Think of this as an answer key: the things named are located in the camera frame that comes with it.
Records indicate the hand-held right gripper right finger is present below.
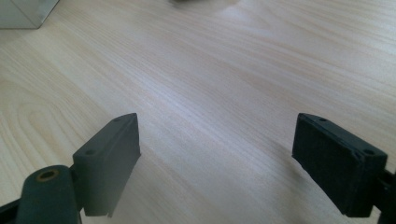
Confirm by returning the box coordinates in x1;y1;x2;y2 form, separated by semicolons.
291;112;389;218

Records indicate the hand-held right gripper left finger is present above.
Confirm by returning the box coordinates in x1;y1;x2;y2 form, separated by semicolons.
72;112;142;218

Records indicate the expandable grey metal bookend rack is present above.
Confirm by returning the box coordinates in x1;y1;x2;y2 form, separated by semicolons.
0;0;60;30

